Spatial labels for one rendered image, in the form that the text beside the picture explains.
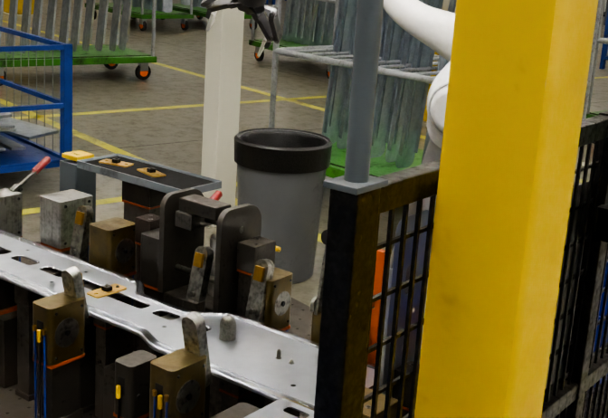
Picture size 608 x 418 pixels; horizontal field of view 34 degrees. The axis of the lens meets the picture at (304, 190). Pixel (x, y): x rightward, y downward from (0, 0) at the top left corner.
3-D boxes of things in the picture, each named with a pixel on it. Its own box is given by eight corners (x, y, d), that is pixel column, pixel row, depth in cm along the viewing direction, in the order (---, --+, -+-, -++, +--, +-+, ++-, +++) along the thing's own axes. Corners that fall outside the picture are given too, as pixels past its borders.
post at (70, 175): (56, 317, 271) (57, 160, 260) (79, 309, 277) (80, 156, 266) (75, 325, 267) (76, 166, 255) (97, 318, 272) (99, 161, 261)
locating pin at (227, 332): (214, 346, 190) (216, 313, 189) (226, 341, 193) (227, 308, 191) (227, 350, 189) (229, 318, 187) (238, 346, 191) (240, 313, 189)
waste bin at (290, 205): (209, 265, 530) (214, 131, 511) (284, 251, 561) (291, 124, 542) (265, 295, 492) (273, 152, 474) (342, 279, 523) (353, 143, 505)
